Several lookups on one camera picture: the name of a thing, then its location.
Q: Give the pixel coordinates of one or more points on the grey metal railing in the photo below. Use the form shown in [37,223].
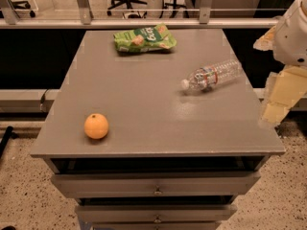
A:
[91,14]

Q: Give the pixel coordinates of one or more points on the clear plastic water bottle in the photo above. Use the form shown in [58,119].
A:
[212,75]

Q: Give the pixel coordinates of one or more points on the grey drawer cabinet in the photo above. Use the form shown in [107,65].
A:
[154,127]

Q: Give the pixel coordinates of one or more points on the black office chair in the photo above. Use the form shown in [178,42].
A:
[126,0]

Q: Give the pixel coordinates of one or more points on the lower grey drawer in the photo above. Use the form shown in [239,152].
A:
[155,214]

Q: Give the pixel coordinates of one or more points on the upper grey drawer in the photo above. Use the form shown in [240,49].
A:
[146,185]

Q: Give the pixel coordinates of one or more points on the black office chair base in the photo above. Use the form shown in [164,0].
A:
[22,5]

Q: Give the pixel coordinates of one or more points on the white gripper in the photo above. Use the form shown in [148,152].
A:
[290,43]

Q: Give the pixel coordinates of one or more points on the orange fruit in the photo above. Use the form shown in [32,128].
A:
[96,126]

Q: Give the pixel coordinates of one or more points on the grey drawer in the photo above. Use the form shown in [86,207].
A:
[146,185]
[155,214]

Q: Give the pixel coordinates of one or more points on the green snack bag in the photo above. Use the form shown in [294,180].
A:
[144,40]

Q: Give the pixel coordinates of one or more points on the black bar on floor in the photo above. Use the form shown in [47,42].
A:
[8,134]

